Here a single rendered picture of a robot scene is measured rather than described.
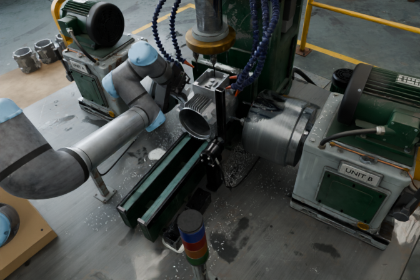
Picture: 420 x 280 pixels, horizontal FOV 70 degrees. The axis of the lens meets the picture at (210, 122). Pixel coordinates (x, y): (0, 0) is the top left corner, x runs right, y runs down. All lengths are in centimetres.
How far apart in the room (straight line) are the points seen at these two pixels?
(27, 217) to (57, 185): 59
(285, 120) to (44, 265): 97
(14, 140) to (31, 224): 64
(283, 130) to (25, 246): 96
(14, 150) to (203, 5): 67
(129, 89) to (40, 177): 39
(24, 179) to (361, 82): 81
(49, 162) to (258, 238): 76
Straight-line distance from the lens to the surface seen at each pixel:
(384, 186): 100
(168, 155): 124
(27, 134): 69
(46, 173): 68
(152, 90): 127
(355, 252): 121
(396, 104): 91
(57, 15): 161
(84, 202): 136
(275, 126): 103
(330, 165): 99
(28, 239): 129
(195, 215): 73
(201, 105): 114
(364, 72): 91
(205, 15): 104
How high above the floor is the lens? 185
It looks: 44 degrees down
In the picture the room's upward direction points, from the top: 5 degrees counter-clockwise
